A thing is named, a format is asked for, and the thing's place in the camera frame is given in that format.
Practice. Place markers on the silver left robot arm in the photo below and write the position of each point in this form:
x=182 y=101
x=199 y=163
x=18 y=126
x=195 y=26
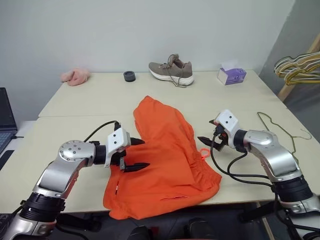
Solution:
x=72 y=150

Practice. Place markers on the pink plush cloth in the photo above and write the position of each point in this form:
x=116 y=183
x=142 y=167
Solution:
x=75 y=77

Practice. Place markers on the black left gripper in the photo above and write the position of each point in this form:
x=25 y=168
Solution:
x=117 y=158

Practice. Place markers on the purple tissue box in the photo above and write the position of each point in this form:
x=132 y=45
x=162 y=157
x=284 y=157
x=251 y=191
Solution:
x=232 y=75

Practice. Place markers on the dark laptop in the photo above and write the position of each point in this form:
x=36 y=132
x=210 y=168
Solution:
x=5 y=112

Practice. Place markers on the black flat pad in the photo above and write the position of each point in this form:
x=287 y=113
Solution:
x=6 y=158

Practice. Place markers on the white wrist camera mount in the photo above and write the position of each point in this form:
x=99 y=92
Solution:
x=117 y=137
x=228 y=118

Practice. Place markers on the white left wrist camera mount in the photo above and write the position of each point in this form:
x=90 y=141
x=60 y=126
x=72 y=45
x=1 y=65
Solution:
x=117 y=137

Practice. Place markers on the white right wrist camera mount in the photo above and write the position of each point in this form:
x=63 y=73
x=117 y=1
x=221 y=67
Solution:
x=228 y=118

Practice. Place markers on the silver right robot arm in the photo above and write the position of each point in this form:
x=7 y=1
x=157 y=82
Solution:
x=265 y=140

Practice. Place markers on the dark rounded shape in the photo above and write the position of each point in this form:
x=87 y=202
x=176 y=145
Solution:
x=197 y=228

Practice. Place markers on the taupe sneaker with white sole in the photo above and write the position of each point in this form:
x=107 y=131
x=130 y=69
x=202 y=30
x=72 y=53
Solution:
x=175 y=71

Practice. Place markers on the black metal frame bar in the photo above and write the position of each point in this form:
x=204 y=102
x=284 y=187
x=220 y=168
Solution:
x=257 y=211

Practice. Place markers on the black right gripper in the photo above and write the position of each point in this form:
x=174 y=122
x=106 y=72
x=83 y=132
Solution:
x=221 y=143

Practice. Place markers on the orange shorts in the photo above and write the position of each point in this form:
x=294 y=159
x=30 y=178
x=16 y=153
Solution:
x=162 y=155

